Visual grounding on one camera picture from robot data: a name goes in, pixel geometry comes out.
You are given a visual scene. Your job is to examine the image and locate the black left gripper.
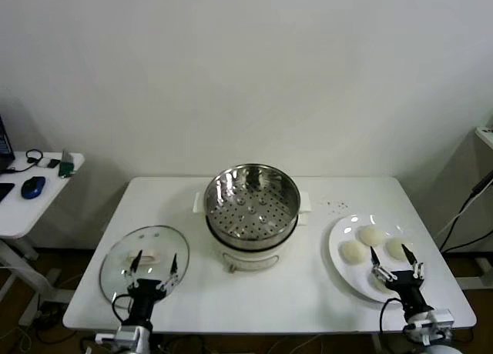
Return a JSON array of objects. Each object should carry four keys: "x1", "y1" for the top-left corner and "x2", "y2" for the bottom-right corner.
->
[{"x1": 122, "y1": 249, "x2": 180, "y2": 326}]

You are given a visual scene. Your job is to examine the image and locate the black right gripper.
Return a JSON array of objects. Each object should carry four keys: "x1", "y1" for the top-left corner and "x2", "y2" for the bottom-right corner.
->
[{"x1": 369, "y1": 243, "x2": 428, "y2": 313}]

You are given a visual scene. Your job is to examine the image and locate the white steamed baozi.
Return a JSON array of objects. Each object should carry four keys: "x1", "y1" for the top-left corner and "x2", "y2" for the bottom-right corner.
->
[
  {"x1": 358, "y1": 225, "x2": 386, "y2": 248},
  {"x1": 368, "y1": 271, "x2": 391, "y2": 294},
  {"x1": 337, "y1": 240, "x2": 367, "y2": 265},
  {"x1": 385, "y1": 237, "x2": 413, "y2": 261}
]

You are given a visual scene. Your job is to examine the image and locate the glass pot lid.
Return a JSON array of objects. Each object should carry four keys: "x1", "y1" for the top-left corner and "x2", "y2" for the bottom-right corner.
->
[{"x1": 99, "y1": 225, "x2": 191, "y2": 304}]

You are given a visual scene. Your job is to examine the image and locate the stainless perforated steamer basket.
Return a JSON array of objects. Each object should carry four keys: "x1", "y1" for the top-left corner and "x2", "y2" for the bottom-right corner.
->
[{"x1": 192, "y1": 162, "x2": 312, "y2": 253}]

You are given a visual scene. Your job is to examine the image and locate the white round plate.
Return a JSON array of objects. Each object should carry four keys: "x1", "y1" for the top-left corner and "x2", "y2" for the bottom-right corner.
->
[{"x1": 327, "y1": 213, "x2": 428, "y2": 304}]

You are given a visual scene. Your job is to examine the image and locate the white stand base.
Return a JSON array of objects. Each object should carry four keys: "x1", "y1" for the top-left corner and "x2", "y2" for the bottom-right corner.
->
[{"x1": 454, "y1": 255, "x2": 493, "y2": 290}]

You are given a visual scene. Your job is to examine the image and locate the white electric cooking pot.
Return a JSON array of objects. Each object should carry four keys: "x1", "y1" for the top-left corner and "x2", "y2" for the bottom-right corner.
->
[{"x1": 206, "y1": 211, "x2": 309, "y2": 274}]

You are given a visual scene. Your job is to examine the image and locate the white side table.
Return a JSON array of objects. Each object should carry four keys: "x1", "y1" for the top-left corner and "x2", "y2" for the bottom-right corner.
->
[{"x1": 0, "y1": 152, "x2": 86, "y2": 328}]

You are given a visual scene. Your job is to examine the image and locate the green circuit board gadget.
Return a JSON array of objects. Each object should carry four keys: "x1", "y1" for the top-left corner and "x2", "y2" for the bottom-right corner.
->
[{"x1": 57, "y1": 149, "x2": 75, "y2": 178}]

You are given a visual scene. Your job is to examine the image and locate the blue computer mouse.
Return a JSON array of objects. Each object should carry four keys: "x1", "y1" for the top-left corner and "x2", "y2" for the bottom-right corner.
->
[{"x1": 20, "y1": 175, "x2": 46, "y2": 199}]

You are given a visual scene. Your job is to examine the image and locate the white shelf unit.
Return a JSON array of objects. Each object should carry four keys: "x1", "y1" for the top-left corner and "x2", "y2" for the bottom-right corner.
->
[{"x1": 475, "y1": 125, "x2": 493, "y2": 151}]

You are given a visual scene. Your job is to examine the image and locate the black headphones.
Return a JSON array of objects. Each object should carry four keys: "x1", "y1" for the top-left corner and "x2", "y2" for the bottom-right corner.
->
[{"x1": 0, "y1": 149, "x2": 44, "y2": 175}]

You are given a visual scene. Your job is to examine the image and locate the dark laptop computer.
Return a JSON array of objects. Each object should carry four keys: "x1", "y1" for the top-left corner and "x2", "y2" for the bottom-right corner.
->
[{"x1": 0, "y1": 114, "x2": 15, "y2": 174}]

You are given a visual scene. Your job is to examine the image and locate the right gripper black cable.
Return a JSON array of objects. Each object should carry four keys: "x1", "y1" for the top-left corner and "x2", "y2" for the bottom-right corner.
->
[{"x1": 379, "y1": 297, "x2": 404, "y2": 334}]

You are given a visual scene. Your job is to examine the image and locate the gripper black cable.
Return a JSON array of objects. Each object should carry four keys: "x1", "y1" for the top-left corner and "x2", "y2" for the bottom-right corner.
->
[
  {"x1": 111, "y1": 293, "x2": 134, "y2": 326},
  {"x1": 379, "y1": 297, "x2": 404, "y2": 334}
]

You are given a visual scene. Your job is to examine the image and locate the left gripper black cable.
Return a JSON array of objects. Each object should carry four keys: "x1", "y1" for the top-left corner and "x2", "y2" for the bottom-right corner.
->
[{"x1": 111, "y1": 293, "x2": 134, "y2": 326}]

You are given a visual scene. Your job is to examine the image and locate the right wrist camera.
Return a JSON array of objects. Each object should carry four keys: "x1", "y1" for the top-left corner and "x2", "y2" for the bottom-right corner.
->
[{"x1": 414, "y1": 309, "x2": 454, "y2": 331}]

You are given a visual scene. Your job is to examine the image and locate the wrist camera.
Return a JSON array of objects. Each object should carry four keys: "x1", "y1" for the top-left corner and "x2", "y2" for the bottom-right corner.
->
[
  {"x1": 414, "y1": 309, "x2": 454, "y2": 331},
  {"x1": 95, "y1": 332, "x2": 139, "y2": 344}
]

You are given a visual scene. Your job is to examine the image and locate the white hanging cable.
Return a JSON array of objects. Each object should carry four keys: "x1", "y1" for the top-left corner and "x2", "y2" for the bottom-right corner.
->
[{"x1": 434, "y1": 199, "x2": 473, "y2": 236}]

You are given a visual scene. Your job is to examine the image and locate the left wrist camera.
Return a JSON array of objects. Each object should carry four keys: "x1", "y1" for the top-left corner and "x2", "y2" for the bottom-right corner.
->
[{"x1": 95, "y1": 332, "x2": 139, "y2": 344}]

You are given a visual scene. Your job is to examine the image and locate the black hanging power cable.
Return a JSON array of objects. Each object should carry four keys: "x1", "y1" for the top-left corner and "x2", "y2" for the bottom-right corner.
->
[{"x1": 438, "y1": 175, "x2": 493, "y2": 253}]

